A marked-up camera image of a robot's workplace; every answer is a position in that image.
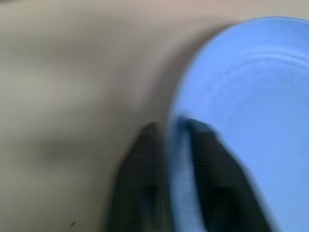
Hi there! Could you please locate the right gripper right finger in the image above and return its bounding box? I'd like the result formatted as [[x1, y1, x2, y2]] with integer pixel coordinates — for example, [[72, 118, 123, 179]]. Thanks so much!
[[183, 118, 279, 232]]

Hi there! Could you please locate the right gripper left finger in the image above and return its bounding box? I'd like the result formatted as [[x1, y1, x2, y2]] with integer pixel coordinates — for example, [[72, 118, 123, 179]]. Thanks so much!
[[106, 122, 175, 232]]

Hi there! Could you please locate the blue plate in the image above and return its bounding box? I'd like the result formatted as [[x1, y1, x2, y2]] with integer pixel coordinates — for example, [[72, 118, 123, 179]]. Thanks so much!
[[166, 16, 309, 232]]

